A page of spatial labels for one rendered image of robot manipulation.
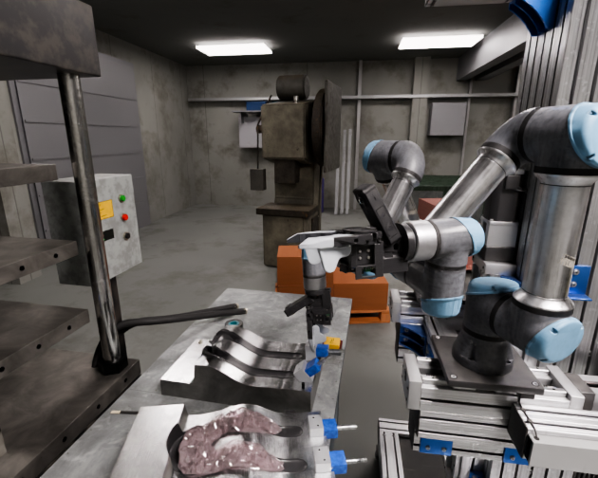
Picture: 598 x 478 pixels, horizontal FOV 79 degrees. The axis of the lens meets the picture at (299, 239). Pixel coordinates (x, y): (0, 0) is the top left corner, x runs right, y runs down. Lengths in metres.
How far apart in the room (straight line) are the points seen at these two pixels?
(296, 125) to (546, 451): 3.84
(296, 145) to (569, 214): 3.72
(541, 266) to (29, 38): 1.31
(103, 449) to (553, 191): 1.27
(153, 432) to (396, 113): 8.14
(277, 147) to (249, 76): 4.77
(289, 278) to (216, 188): 6.41
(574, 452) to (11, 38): 1.62
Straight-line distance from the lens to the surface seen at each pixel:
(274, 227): 4.57
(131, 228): 1.75
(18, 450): 1.40
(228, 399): 1.29
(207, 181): 9.43
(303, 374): 1.20
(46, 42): 1.28
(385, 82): 8.72
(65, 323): 1.44
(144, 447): 1.07
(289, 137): 4.41
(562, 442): 1.13
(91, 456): 1.26
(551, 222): 0.89
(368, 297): 3.35
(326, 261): 0.59
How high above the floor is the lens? 1.62
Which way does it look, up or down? 16 degrees down
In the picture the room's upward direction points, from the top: straight up
